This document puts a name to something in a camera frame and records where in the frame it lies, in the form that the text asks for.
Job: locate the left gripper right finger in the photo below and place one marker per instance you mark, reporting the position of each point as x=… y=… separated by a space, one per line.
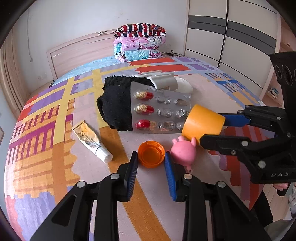
x=230 y=218

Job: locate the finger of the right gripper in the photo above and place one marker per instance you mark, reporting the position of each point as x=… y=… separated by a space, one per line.
x=265 y=117
x=254 y=155

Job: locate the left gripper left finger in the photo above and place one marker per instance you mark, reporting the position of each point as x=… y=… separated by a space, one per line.
x=71 y=218

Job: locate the yellow tape roll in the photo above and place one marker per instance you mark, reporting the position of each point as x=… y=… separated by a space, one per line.
x=202 y=121

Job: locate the pink pig toy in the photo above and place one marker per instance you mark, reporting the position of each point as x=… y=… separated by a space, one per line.
x=184 y=152

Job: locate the orange bottle cap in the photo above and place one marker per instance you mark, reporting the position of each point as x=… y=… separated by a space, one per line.
x=151 y=154

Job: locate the silver pill blister pack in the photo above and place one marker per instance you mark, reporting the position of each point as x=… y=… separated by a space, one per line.
x=158 y=111

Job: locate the cream ointment tube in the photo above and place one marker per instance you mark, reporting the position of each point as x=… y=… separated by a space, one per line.
x=91 y=141

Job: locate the white grey sliding wardrobe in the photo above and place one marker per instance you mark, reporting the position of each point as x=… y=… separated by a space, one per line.
x=237 y=37

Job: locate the colourful patterned bed mat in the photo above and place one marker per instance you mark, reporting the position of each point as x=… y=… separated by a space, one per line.
x=45 y=158

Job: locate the white cardboard tube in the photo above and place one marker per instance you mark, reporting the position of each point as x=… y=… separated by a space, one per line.
x=183 y=86

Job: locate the black knitted cloth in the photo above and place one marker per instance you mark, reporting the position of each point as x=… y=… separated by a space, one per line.
x=114 y=105

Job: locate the light blue bed quilt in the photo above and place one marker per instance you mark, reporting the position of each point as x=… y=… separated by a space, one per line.
x=96 y=64

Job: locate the light wood headboard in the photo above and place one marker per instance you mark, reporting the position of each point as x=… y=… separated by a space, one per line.
x=74 y=53

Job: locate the striped folded blanket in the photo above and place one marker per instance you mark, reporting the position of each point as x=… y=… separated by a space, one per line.
x=139 y=30

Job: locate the pink cartoon folded quilt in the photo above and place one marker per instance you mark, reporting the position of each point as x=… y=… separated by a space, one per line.
x=137 y=48

